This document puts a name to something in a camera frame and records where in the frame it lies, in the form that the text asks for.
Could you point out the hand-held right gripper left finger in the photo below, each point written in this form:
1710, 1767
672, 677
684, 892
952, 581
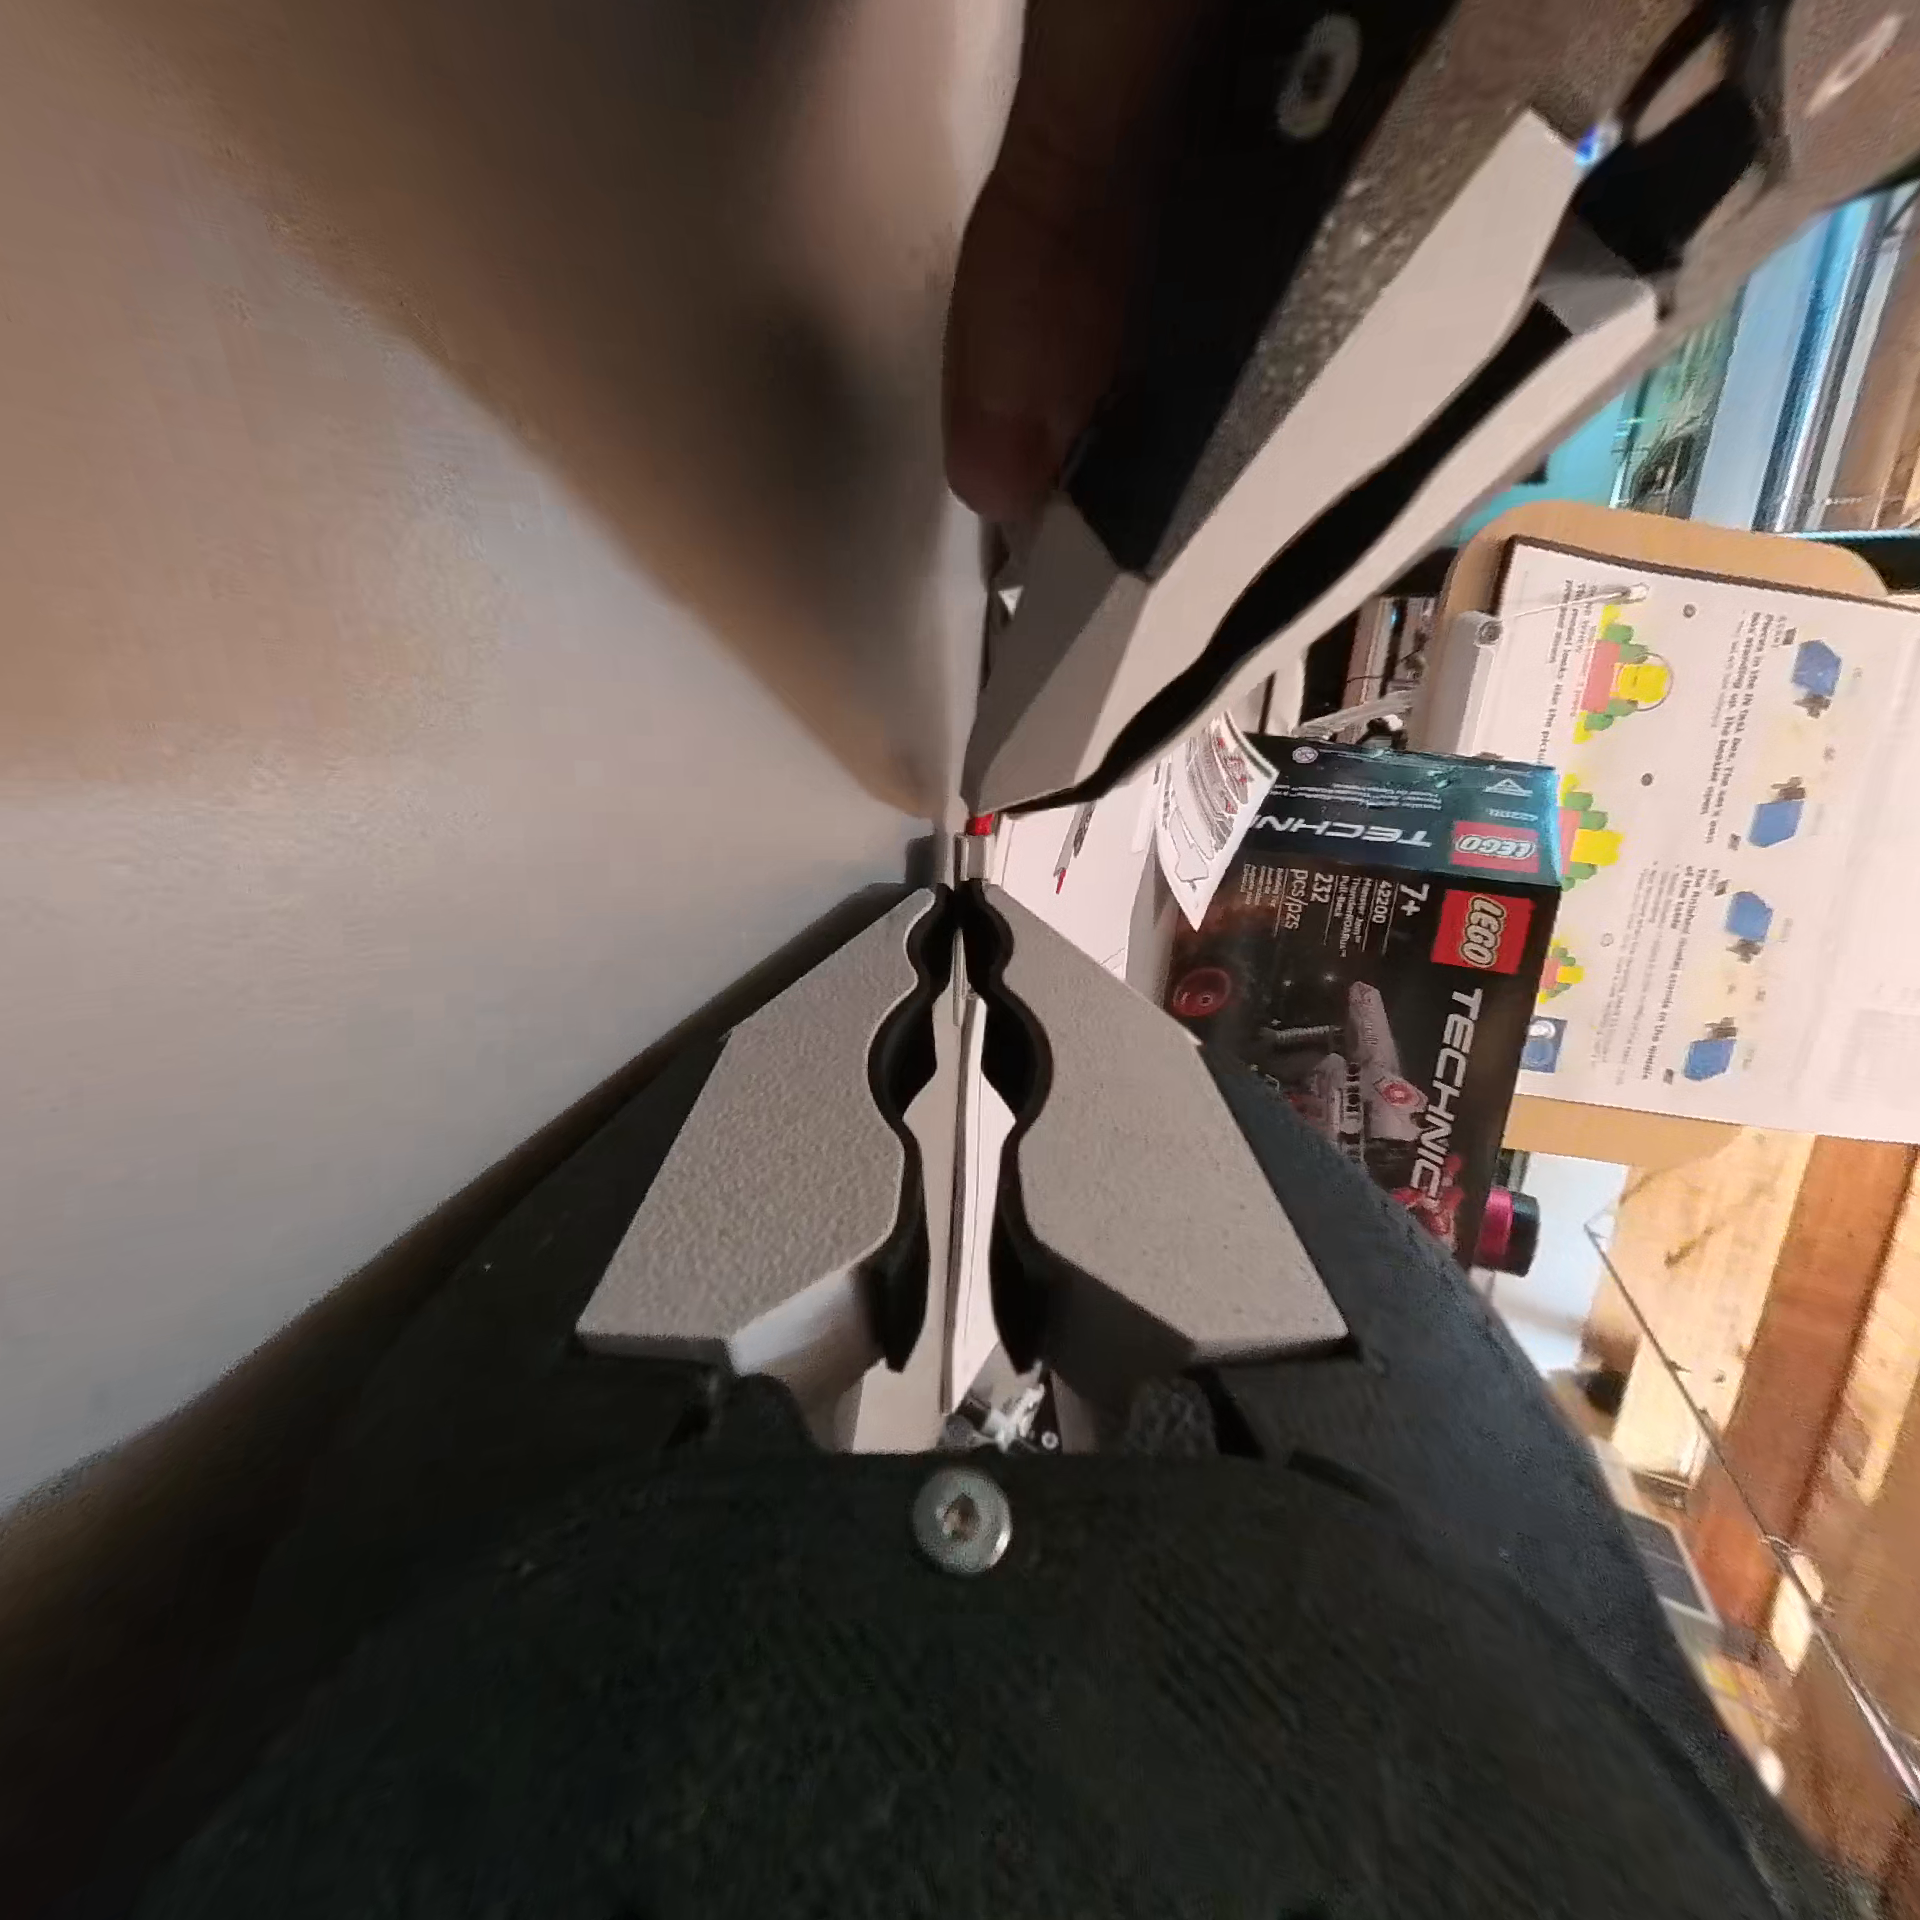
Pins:
750, 1200

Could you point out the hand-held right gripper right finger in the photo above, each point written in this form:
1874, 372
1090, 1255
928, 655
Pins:
1172, 1200

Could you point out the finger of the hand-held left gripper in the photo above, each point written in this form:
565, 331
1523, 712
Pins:
1276, 494
1575, 353

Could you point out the long grey toy piece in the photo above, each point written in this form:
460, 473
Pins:
972, 856

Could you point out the grey desk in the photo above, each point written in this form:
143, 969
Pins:
375, 975

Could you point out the person's left hand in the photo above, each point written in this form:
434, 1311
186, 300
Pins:
1037, 300

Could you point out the white document stand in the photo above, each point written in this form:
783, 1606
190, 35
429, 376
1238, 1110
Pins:
1464, 675

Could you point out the black toy set box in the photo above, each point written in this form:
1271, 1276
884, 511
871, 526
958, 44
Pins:
1349, 975

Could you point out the white instruction booklet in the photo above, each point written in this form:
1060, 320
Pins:
1080, 902

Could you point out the toy sticker sheet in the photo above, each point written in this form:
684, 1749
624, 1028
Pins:
1214, 809

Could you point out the maroon bottle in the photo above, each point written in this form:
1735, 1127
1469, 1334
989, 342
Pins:
1507, 1233

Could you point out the wooden backing board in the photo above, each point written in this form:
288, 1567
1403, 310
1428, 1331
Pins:
1590, 1132

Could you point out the printed instruction sheet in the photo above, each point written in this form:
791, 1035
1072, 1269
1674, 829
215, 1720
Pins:
1725, 840

